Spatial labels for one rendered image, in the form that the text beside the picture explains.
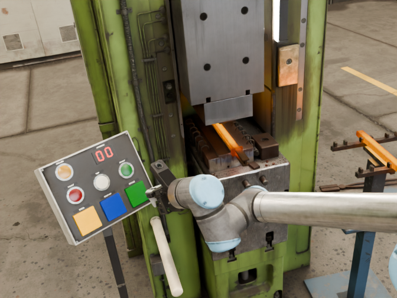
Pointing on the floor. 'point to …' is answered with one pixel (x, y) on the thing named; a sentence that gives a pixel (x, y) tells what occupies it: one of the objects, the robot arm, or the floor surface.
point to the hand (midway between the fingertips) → (148, 190)
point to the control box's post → (115, 261)
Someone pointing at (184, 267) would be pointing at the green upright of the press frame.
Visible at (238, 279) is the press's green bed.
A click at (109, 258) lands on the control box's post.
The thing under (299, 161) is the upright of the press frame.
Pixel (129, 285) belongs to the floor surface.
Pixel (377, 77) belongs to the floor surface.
